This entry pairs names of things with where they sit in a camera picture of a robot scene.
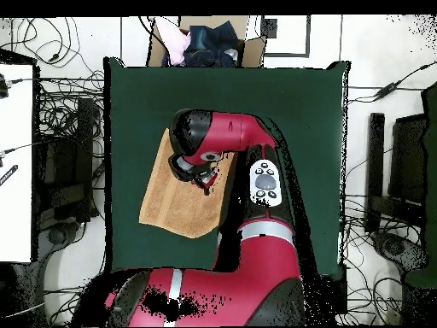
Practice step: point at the orange-brown terry towel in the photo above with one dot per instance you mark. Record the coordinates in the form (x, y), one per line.
(177, 205)

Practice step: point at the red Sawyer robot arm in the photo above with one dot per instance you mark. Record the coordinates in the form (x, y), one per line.
(256, 273)

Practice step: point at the dark green table cloth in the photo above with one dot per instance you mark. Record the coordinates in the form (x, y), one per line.
(136, 102)

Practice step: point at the black equipment stand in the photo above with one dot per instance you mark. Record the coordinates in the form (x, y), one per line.
(71, 171)
(408, 160)

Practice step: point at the dark blue jeans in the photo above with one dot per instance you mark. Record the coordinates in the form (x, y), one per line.
(211, 44)

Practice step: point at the brown cardboard box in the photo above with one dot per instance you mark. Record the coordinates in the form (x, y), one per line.
(252, 51)

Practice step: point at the pink garment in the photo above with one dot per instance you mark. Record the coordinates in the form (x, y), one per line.
(175, 44)

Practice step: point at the black power box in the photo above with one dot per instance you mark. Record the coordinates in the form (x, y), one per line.
(341, 294)

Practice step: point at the white desk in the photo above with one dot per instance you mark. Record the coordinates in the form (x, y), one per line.
(15, 171)

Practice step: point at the dark green fabric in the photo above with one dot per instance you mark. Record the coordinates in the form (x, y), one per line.
(432, 171)

